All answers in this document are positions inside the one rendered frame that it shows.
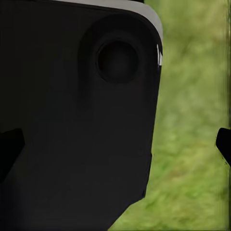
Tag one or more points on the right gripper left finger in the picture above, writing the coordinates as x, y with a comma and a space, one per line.
12, 143

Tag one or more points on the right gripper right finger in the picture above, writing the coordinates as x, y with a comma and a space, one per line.
223, 143

